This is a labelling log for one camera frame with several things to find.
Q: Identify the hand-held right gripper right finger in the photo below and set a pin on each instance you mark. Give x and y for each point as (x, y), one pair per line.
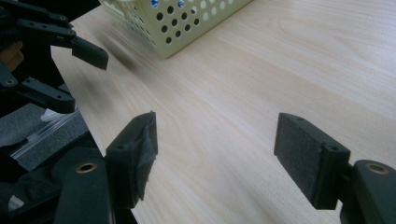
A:
(311, 161)

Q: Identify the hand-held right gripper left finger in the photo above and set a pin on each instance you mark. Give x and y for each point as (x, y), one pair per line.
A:
(132, 161)

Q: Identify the pale yellow perforated plastic basket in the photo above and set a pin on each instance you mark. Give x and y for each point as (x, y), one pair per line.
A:
(174, 46)

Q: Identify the clear plastic bag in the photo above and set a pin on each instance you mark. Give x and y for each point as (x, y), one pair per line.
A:
(46, 134)

